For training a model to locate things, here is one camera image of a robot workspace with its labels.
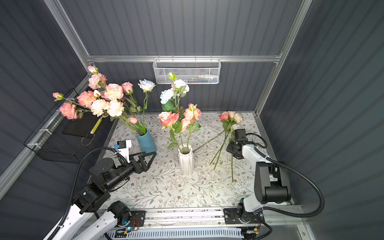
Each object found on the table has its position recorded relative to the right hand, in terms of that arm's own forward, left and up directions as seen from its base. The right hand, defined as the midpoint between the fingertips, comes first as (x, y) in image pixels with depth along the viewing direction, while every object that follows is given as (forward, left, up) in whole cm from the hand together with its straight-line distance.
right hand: (233, 149), depth 94 cm
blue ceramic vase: (-2, +52, +11) cm, 53 cm away
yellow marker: (-4, +75, +25) cm, 79 cm away
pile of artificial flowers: (+28, -3, -3) cm, 29 cm away
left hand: (-17, +43, +25) cm, 52 cm away
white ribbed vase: (-14, +28, +15) cm, 35 cm away
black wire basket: (-9, +87, +26) cm, 92 cm away
